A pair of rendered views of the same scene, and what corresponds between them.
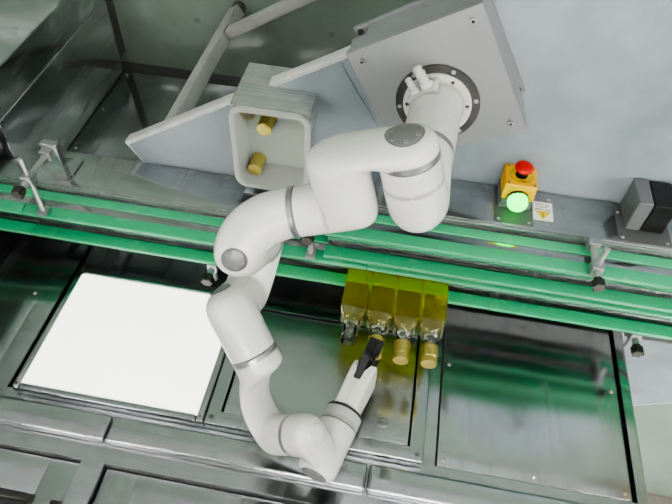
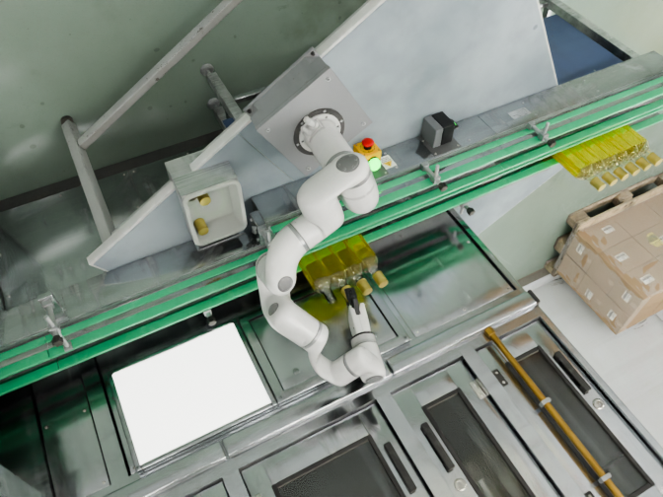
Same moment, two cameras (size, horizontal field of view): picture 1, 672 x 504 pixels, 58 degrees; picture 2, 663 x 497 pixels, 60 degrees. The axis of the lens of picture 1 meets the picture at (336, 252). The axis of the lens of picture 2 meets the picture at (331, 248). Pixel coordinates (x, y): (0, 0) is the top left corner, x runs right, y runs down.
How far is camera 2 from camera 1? 67 cm
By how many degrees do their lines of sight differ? 22
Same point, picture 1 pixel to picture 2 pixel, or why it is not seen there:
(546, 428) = (452, 281)
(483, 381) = (405, 277)
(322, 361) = not seen: hidden behind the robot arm
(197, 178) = (157, 259)
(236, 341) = (303, 330)
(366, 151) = (335, 182)
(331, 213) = (326, 226)
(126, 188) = (114, 295)
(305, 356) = not seen: hidden behind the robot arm
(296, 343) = not seen: hidden behind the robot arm
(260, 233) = (292, 260)
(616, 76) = (397, 69)
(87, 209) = (98, 325)
